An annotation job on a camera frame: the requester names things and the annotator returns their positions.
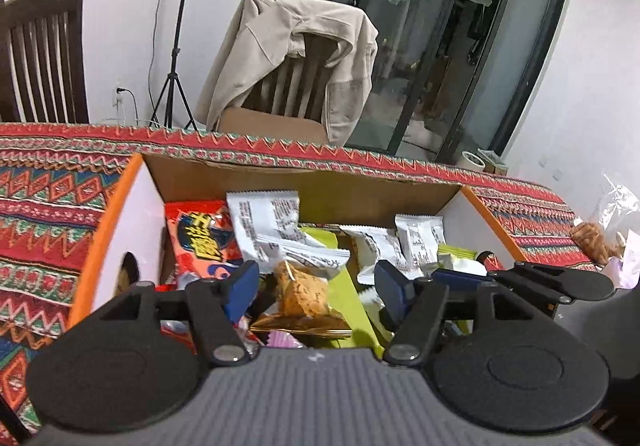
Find wooden chair under jacket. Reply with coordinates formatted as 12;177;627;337
219;34;342;145

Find red snack packet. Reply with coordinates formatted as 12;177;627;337
164;199;247;288

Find dark wooden chair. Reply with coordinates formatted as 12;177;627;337
0;0;92;125

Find black tripod stand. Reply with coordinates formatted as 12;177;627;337
148;0;204;132

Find purple snack packet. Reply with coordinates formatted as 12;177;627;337
266;330;307;350

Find orange cardboard box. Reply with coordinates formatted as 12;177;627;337
66;153;599;333

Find patterned red tablecloth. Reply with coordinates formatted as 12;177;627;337
0;122;599;429

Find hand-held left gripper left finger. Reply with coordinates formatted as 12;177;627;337
93;260;261;368

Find black cable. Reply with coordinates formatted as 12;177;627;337
146;0;182;128

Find small white snack packet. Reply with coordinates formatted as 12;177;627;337
394;214;447;273
339;225;412;285

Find large white snack packet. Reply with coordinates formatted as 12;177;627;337
226;191;352;283

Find beige jacket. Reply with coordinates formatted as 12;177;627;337
194;0;381;148

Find clear bag of fried snacks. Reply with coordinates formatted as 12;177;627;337
569;173;640;268

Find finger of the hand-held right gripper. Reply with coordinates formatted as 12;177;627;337
432;260;617;305

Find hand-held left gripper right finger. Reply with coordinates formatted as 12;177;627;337
373;260;558;369

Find green and white bar packet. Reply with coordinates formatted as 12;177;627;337
299;226;397;358
437;245;490;276

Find pale purple bag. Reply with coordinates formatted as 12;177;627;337
601;230;640;290

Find clear fried snack packet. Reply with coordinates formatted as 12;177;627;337
249;259;352;338

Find glass sliding door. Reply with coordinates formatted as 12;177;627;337
261;0;574;166

